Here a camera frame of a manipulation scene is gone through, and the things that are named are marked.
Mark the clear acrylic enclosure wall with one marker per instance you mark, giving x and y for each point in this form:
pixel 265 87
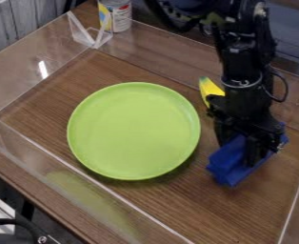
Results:
pixel 47 73

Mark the yellow toy banana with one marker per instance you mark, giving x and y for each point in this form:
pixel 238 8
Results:
pixel 208 88

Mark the white yellow can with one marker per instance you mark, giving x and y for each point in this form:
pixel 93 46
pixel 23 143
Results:
pixel 114 13

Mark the green round plate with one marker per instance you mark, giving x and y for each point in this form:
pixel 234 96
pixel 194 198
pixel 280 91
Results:
pixel 133 131

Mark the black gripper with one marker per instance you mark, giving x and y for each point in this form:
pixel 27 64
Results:
pixel 241 112

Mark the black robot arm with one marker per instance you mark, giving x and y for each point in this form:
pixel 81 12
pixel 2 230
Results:
pixel 245 46

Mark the blue block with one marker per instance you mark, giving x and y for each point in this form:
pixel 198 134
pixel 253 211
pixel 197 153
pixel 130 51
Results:
pixel 225 163

